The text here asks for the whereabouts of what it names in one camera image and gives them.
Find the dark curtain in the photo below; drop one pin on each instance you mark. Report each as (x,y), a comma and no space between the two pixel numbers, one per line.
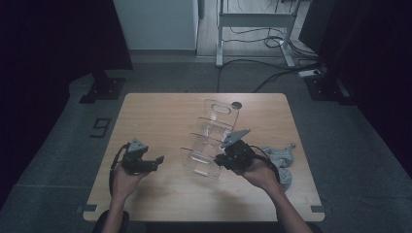
(48,64)
(372,48)

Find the grey tape strip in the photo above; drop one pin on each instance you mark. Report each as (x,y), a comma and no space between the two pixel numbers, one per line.
(87,208)
(318,209)

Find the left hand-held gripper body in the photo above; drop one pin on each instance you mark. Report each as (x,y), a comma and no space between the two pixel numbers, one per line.
(137,161)

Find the white metal desk frame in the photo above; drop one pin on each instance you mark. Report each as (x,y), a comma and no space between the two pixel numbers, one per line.
(256,20)

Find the black stand base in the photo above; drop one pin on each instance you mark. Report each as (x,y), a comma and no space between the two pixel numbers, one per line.
(105,89)
(325,89)

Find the white power strip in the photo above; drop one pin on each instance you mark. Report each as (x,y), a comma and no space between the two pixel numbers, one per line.
(309,73)

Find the person's right hand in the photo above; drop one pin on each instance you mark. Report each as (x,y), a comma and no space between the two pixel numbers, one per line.
(260,176)

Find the white cabinet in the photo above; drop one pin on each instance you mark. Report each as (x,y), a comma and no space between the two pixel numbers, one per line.
(155,22)

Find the clear acrylic divided organizer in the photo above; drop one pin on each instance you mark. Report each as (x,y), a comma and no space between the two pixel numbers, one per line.
(207,142)

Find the person's left hand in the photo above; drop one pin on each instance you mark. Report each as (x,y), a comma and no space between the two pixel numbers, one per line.
(124,184)

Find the grey striped cloth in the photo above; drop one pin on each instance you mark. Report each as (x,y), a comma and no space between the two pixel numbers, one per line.
(285,161)

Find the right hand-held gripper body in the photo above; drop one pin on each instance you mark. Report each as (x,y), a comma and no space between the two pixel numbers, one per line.
(241,155)

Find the black round table grommet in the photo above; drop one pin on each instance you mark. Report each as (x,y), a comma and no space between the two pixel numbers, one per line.
(238,105)

